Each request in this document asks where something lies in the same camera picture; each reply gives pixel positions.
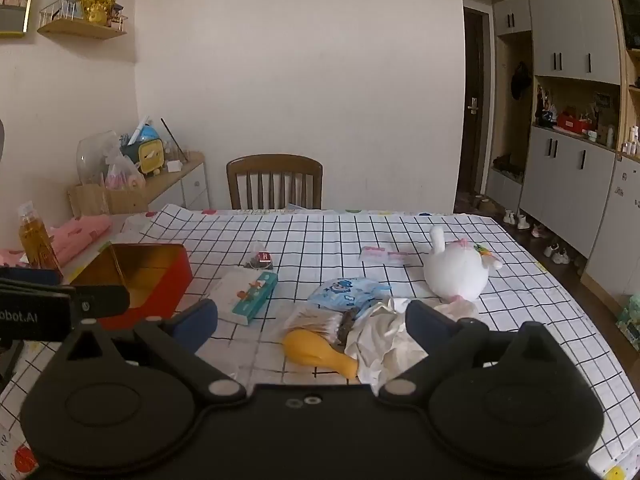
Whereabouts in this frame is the white plush toy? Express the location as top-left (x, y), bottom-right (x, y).
top-left (423, 224), bottom-right (504, 306)

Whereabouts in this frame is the grey wardrobe cabinet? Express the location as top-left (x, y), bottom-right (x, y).
top-left (482, 0), bottom-right (640, 312)

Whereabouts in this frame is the cotton swab pack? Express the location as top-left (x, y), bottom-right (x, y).
top-left (282, 307), bottom-right (352, 336)

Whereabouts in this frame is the yellow alarm clock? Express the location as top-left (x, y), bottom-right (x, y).
top-left (136, 139), bottom-right (163, 177)

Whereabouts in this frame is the dark brown hair scrunchie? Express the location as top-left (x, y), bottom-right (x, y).
top-left (334, 310), bottom-right (362, 349)

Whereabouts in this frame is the clear plastic bag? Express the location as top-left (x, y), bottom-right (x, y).
top-left (102, 154), bottom-right (147, 191)

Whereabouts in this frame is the white teal box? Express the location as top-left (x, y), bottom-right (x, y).
top-left (207, 267), bottom-right (279, 325)

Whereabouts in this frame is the pink printed cloth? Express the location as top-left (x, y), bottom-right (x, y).
top-left (0, 213), bottom-right (114, 269)

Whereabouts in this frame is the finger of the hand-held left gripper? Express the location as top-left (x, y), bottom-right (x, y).
top-left (70, 285), bottom-right (131, 319)
top-left (0, 266), bottom-right (77, 297)

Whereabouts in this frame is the pink white packet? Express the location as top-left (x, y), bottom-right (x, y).
top-left (358, 245), bottom-right (409, 265)

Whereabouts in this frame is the amber oil bottle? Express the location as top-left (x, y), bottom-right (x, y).
top-left (17, 201), bottom-right (64, 282)

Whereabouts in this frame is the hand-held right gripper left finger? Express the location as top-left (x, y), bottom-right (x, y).
top-left (60, 299), bottom-right (247, 404)

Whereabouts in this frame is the cardboard box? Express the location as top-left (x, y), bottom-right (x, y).
top-left (67, 179), bottom-right (151, 217)

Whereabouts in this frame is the dark wooden door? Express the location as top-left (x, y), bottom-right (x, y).
top-left (455, 5), bottom-right (494, 211)

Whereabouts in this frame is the green tissue pack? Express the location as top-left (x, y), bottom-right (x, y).
top-left (615, 293), bottom-right (640, 351)

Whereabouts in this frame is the white gauze cloth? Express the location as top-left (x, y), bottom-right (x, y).
top-left (345, 297), bottom-right (481, 397)

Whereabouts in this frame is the wooden wall shelf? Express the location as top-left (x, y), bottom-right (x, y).
top-left (36, 0), bottom-right (129, 41)

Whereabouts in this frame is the thin black stick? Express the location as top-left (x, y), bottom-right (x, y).
top-left (159, 117), bottom-right (190, 164)

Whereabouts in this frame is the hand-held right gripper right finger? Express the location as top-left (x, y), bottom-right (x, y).
top-left (379, 300), bottom-right (577, 404)

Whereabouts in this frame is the brown wooden chair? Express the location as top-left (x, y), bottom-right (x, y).
top-left (226, 153), bottom-right (324, 211)

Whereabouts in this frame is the red tin box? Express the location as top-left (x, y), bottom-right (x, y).
top-left (67, 243), bottom-right (194, 331)

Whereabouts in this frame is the white side cabinet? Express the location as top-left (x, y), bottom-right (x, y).
top-left (147, 150), bottom-right (210, 211)

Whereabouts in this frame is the blue cartoon face mask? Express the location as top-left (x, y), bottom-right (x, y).
top-left (307, 277), bottom-right (394, 314)

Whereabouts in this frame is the red storage box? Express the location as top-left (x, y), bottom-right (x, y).
top-left (555, 109), bottom-right (594, 135)

